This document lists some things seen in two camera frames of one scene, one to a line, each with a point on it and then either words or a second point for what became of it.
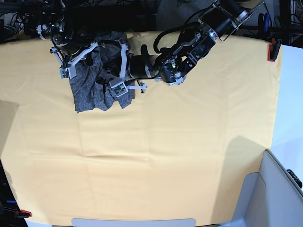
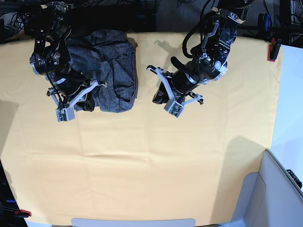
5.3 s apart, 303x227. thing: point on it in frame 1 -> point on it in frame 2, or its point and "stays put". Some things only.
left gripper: x=70 y=50 -> x=68 y=89
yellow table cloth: x=180 y=151 stays put
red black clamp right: x=273 y=49 stays put
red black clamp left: x=22 y=213 stays put
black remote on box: x=295 y=178 stays put
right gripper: x=134 y=68 -> x=180 y=87
